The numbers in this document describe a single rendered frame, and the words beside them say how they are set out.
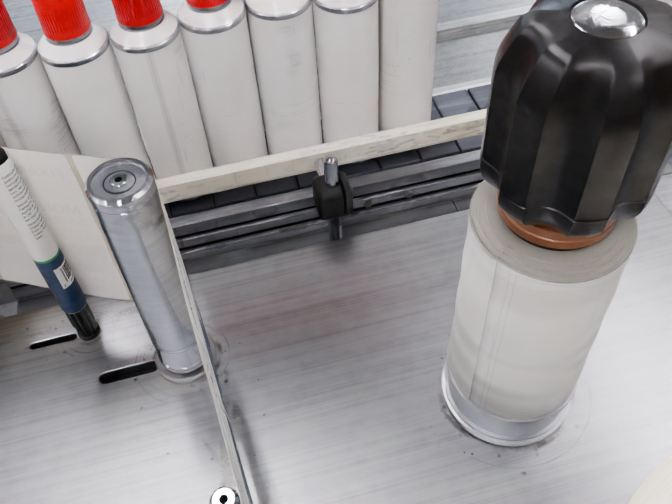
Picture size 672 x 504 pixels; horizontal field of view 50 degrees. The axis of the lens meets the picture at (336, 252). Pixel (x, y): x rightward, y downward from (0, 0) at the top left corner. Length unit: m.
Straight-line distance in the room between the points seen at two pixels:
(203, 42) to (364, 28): 0.12
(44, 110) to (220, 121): 0.14
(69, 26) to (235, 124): 0.15
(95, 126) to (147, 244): 0.19
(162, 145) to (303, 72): 0.13
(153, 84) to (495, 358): 0.32
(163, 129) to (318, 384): 0.24
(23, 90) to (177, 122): 0.11
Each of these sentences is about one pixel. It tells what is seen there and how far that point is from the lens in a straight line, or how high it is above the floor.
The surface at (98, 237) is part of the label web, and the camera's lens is 0.50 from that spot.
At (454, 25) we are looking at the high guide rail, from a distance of 0.70.
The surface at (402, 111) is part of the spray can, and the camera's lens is 0.65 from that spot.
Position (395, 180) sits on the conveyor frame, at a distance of 0.66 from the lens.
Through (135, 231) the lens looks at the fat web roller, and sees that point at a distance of 0.42.
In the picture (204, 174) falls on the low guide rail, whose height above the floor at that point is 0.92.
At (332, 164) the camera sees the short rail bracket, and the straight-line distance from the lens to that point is 0.58.
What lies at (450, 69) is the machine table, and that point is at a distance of 0.86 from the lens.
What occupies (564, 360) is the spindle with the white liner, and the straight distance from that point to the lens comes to 0.43.
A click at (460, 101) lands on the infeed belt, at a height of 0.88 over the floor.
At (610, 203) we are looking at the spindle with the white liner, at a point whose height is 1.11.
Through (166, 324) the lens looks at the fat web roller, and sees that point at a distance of 0.49.
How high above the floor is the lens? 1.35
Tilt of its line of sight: 51 degrees down
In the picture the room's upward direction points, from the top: 4 degrees counter-clockwise
